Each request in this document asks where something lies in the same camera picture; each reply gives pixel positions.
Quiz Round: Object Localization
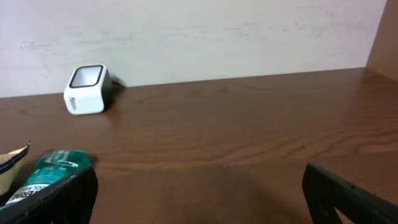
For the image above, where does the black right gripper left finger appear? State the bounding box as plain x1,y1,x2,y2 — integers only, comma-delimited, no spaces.
1,166,98,224

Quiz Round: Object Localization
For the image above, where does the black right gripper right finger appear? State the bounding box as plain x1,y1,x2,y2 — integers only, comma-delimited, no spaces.
302,164,397,224

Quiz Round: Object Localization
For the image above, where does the yellow snack bag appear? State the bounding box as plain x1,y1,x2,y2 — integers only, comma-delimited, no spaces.
1,141,30,195

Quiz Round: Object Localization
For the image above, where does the teal mouthwash bottle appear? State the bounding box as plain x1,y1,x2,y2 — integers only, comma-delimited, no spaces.
1,150,92,210

